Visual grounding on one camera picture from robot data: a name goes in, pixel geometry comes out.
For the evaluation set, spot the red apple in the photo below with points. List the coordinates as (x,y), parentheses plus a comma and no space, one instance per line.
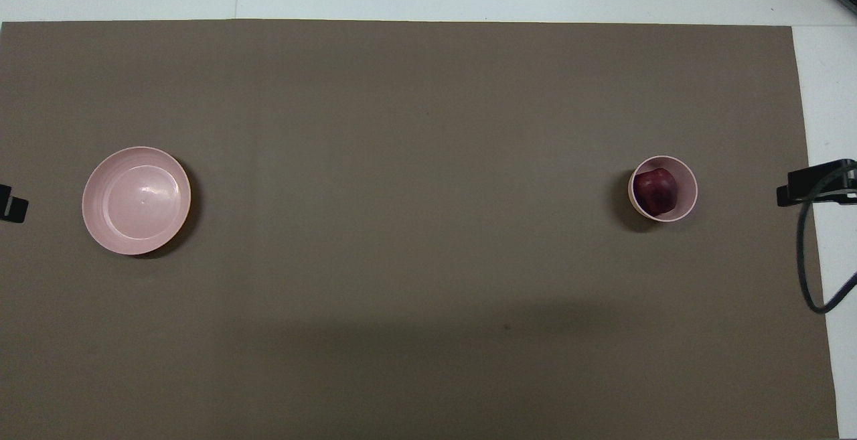
(656,191)

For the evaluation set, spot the pink plate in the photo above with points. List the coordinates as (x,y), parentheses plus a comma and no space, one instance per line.
(137,202)

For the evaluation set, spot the pink bowl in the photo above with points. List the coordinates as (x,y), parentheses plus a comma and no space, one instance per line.
(686,189)

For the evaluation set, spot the brown table mat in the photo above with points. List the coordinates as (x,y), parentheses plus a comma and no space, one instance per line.
(428,259)

